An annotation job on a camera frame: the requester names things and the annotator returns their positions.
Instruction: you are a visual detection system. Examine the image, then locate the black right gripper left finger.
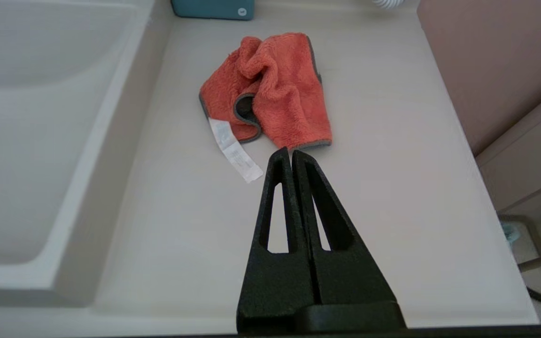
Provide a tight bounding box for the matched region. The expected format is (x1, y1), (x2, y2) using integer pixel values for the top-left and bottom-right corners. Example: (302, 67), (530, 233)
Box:
(236, 146), (321, 335)

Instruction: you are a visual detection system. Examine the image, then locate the beige sink basin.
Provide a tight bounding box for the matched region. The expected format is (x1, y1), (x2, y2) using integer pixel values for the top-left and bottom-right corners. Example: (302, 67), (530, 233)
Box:
(0, 0), (175, 308)

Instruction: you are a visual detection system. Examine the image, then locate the beige side cabinet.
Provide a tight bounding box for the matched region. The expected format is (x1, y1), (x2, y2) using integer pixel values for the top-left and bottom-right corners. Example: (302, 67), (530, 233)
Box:
(475, 80), (541, 217)

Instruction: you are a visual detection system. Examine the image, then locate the orange cleaning cloth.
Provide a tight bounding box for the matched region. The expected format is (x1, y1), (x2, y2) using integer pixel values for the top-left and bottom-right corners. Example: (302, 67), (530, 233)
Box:
(199, 32), (333, 184)

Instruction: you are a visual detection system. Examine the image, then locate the blue soap tray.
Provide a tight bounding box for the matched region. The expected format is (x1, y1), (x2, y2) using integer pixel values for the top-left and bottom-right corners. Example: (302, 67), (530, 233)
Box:
(171, 0), (256, 21)

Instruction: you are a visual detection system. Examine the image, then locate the small teal object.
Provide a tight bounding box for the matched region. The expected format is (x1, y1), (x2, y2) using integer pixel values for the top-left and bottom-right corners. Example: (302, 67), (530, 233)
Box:
(502, 222), (521, 244)

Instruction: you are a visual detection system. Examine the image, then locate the metal rack frame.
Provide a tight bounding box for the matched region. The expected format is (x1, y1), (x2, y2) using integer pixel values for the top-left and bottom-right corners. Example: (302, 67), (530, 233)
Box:
(498, 214), (541, 301)

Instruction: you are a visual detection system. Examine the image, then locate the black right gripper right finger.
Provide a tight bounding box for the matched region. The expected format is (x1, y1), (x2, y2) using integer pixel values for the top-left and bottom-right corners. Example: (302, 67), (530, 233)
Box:
(292, 150), (406, 329)

